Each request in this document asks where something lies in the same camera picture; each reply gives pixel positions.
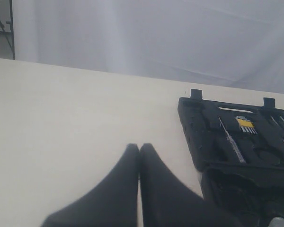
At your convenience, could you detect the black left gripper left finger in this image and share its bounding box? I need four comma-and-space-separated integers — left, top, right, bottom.
42, 144, 139, 227

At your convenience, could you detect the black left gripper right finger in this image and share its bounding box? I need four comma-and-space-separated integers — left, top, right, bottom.
140, 143, 241, 227

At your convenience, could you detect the black plastic tool case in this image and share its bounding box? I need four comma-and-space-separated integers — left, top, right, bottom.
177, 89, 284, 227

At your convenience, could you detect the hex key set yellow holder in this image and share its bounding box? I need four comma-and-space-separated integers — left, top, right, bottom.
236, 116, 257, 135

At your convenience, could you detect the clear handle test screwdriver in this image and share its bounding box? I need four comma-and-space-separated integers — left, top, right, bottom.
218, 117, 246, 163

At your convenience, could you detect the black metal stand frame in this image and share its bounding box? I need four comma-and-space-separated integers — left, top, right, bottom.
0, 0, 15, 60

